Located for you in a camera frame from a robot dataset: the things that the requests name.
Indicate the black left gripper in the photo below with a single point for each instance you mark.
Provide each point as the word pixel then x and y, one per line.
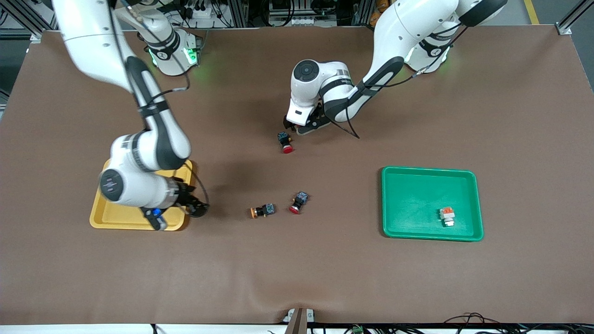
pixel 287 123

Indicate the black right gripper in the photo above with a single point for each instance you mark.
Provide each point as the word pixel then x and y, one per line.
pixel 186 195

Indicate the white push button orange block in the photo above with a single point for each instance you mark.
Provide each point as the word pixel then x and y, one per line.
pixel 447 217

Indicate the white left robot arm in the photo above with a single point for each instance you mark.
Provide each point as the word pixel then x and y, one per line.
pixel 408 32

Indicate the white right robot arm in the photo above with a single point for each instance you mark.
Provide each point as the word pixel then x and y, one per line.
pixel 93 41

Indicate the red mushroom push button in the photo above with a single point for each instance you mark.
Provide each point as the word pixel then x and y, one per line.
pixel 283 138
pixel 301 199

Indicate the yellow plastic tray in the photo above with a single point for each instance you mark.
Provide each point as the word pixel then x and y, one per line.
pixel 116 215

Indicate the white electronic device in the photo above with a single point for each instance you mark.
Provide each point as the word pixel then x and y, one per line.
pixel 290 19

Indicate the brown table mat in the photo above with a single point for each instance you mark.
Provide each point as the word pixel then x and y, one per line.
pixel 297 269

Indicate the white power strip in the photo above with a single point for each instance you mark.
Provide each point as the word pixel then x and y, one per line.
pixel 204 11

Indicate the orange bags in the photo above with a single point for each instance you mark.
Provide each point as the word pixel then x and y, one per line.
pixel 379 7

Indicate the green plastic tray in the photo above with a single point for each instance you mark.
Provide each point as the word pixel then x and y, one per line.
pixel 417 204

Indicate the green terminal connector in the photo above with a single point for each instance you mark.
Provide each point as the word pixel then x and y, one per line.
pixel 357 330

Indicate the aluminium frame post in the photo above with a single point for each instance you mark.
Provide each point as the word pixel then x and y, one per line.
pixel 239 11
pixel 364 11

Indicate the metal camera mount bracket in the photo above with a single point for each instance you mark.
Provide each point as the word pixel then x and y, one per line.
pixel 297 322

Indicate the aluminium frame strut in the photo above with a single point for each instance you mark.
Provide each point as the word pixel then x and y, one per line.
pixel 573 17
pixel 28 21

